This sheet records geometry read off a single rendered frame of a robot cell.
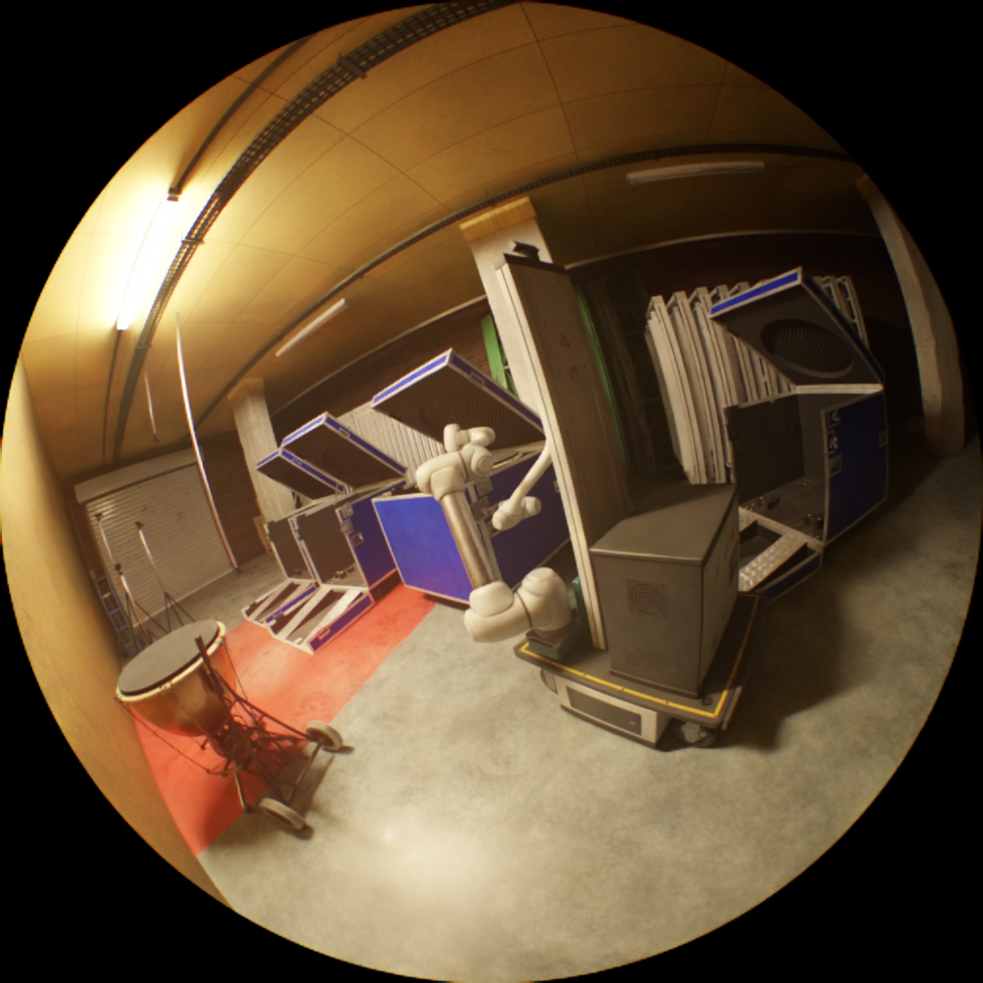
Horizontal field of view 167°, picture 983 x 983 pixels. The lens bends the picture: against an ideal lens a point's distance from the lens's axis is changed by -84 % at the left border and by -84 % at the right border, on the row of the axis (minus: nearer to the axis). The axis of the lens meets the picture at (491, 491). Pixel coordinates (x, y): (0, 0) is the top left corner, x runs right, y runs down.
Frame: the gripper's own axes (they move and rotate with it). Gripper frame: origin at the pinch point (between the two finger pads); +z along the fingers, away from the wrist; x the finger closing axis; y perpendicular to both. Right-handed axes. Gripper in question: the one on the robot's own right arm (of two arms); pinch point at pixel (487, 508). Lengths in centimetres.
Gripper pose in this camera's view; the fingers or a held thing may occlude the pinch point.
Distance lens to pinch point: 201.0
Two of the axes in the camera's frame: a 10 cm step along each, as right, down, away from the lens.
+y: -2.8, -9.4, -2.0
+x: -6.4, 3.4, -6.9
